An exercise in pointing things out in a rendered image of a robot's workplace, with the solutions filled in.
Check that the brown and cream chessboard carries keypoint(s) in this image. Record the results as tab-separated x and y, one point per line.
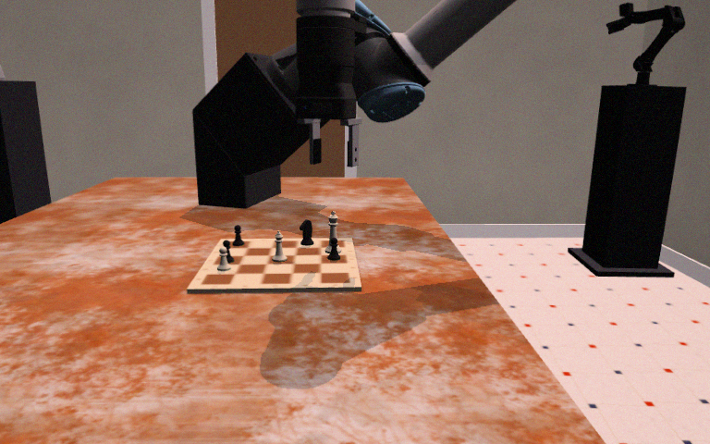
307	268

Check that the white pawn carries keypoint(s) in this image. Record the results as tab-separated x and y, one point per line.
223	266

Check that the white bishop chess piece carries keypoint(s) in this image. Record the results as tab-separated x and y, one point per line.
279	256

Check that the white chess king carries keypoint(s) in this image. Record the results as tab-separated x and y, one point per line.
333	232

